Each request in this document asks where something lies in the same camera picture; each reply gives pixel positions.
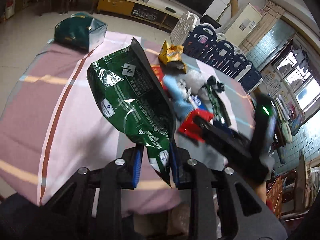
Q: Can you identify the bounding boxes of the red snack packet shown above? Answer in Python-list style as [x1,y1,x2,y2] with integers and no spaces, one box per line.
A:
[177,108,214,142]

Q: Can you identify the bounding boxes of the narrow green snack packet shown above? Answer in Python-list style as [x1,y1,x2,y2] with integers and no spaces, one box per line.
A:
[204,85,231,127]

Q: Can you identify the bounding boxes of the white blue carton box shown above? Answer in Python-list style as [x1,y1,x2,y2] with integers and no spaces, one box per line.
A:
[188,95,208,111]

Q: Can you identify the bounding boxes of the large green snack bag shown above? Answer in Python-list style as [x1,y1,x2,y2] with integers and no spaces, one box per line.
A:
[87,38,176,184]

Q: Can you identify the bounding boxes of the yellow chip bag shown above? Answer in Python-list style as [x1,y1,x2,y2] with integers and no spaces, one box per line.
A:
[158,41,187,73]

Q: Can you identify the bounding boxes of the striped pink grey tablecloth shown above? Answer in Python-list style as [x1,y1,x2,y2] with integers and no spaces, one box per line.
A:
[1,31,254,216]

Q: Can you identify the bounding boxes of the crumpled dark green wrapper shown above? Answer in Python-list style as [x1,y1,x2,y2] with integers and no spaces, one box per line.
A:
[206,76,225,93]

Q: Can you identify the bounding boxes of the crumpled white plastic wrapper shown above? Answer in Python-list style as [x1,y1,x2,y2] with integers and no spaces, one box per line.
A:
[178,69,209,100]

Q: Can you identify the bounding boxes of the blue white playpen fence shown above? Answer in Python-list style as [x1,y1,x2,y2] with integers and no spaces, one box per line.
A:
[170,11,263,92]

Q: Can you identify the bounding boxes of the white air conditioner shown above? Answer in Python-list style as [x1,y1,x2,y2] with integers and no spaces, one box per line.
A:
[221,3,263,47]

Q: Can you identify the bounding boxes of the beige window curtain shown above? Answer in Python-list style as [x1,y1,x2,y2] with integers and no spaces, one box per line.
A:
[240,0,285,55]

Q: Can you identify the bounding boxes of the teal gift box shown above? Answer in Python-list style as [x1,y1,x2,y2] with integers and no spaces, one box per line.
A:
[54,12,107,53]

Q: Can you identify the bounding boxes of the wooden TV cabinet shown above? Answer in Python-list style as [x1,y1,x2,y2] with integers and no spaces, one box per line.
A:
[97,0,180,32]

